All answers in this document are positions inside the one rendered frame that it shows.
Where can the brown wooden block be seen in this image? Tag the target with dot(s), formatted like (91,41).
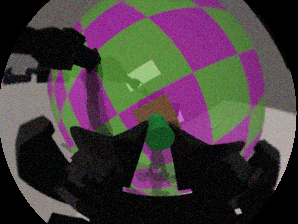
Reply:
(160,105)

